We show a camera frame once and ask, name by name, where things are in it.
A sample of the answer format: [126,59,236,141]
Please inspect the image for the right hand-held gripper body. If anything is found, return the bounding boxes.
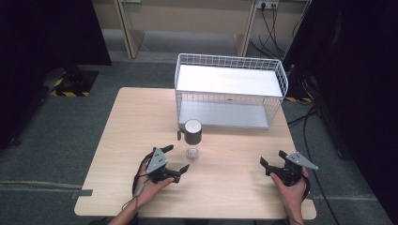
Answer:
[266,151,319,188]

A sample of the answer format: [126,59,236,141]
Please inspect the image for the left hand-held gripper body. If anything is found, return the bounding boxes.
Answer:
[145,147,181,185]

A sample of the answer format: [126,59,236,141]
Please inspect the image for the clear bottle with dark lid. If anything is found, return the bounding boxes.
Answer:
[176,118,204,160]

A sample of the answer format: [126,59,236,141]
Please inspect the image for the white wire rack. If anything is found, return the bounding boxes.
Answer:
[174,52,290,131]

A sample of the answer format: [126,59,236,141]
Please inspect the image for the person's left hand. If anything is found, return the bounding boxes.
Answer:
[136,160,176,208]

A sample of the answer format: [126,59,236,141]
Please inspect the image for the person's right hand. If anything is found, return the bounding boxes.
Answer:
[269,166,310,219]

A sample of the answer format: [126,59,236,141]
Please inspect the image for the yellow black floor tape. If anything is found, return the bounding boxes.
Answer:
[283,96,313,104]

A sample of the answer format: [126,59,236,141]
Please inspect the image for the grey floor tape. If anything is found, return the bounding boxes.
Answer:
[69,188,94,200]

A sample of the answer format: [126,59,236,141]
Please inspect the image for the black curtain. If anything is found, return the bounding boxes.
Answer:
[0,0,113,150]
[282,0,398,224]

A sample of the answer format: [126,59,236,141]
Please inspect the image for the black stand base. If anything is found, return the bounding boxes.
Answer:
[49,65,100,98]

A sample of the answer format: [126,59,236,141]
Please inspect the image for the white power strip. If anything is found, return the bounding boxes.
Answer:
[256,0,280,9]

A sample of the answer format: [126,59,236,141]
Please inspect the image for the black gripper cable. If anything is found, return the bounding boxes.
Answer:
[300,172,312,201]

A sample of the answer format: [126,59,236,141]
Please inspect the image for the black floor cable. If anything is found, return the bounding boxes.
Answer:
[286,102,341,225]

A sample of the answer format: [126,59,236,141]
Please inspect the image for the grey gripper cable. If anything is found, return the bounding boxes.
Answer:
[121,174,148,211]

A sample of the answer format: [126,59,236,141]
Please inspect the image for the black hanging cables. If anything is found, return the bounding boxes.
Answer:
[248,4,303,61]

